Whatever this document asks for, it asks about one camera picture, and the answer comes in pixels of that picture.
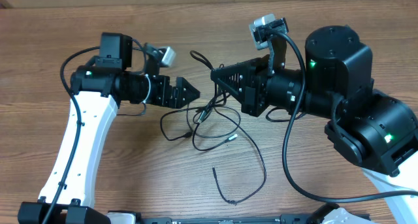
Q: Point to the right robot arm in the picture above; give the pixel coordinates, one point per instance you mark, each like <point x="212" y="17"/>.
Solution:
<point x="368" y="128"/>

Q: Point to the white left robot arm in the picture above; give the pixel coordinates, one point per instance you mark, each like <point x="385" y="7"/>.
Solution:
<point x="68" y="196"/>

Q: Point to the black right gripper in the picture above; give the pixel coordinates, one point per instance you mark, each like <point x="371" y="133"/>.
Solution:
<point x="256" y="87"/>

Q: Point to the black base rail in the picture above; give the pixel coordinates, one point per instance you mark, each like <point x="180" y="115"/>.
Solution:
<point x="327" y="213"/>

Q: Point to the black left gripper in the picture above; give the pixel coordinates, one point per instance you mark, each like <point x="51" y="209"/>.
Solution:
<point x="162" y="98"/>

